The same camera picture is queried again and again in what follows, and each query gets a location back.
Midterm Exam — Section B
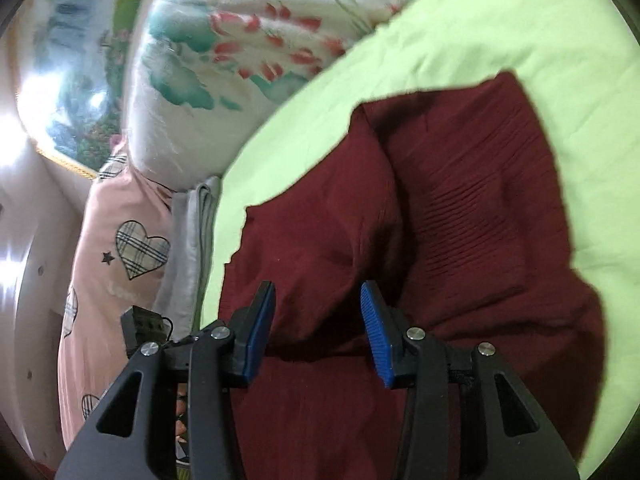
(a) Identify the gold-framed landscape painting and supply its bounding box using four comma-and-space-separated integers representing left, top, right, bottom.
17, 0, 171, 181

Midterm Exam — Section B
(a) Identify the dark red hooded sweater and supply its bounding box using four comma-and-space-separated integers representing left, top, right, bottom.
220, 71, 608, 480

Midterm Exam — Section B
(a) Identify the grey folded towel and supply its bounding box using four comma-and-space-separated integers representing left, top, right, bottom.
152, 176, 223, 331

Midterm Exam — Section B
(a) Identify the white floral blanket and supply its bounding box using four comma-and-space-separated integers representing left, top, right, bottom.
122, 0, 416, 191

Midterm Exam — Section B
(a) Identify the light green bed sheet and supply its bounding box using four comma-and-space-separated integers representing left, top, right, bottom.
192, 0, 640, 480

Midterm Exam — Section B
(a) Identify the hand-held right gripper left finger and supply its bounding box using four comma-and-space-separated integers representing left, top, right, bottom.
54, 281, 277, 480

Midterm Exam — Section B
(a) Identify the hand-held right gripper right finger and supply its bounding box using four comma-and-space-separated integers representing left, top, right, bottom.
360, 280, 581, 480

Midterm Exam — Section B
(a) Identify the person's left hand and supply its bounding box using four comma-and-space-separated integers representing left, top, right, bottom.
172, 382, 192, 448

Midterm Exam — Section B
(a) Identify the pink pillow with plaid hearts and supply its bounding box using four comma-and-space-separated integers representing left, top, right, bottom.
57, 142, 201, 453

